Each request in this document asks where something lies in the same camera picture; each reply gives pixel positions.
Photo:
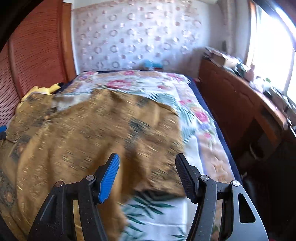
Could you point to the pink bottle on cabinet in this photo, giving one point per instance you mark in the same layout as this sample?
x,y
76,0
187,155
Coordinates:
x,y
249,75

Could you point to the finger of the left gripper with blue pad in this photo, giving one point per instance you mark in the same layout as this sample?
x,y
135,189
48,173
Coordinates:
x,y
3,132

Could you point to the wooden side cabinet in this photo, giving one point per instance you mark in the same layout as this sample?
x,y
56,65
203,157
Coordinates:
x,y
251,124

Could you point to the yellow Pikachu plush toy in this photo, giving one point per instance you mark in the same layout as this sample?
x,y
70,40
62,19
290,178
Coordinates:
x,y
43,90

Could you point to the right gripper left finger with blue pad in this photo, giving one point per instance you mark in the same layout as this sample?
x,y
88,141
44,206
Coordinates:
x,y
55,219

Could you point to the golden brown patterned garment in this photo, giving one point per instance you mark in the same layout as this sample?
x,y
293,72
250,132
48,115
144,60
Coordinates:
x,y
44,145

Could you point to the blue item at headboard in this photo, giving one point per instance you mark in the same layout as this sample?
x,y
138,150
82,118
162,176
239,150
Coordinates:
x,y
150,65

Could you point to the white circle pattern curtain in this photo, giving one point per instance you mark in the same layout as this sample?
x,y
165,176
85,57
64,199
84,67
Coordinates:
x,y
122,35

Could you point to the floral bed quilt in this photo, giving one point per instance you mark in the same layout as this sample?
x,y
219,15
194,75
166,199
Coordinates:
x,y
158,86

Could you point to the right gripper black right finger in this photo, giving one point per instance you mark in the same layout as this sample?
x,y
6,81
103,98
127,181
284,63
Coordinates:
x,y
239,219

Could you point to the palm leaf print sheet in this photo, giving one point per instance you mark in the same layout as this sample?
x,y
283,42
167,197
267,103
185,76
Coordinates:
x,y
153,215

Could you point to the cardboard box on cabinet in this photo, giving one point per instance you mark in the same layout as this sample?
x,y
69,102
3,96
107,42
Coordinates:
x,y
222,60

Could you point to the window with wooden frame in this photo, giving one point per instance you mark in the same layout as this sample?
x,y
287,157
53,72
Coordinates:
x,y
272,46

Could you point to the wooden louvered wardrobe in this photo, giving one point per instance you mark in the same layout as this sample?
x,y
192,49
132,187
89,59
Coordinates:
x,y
37,53

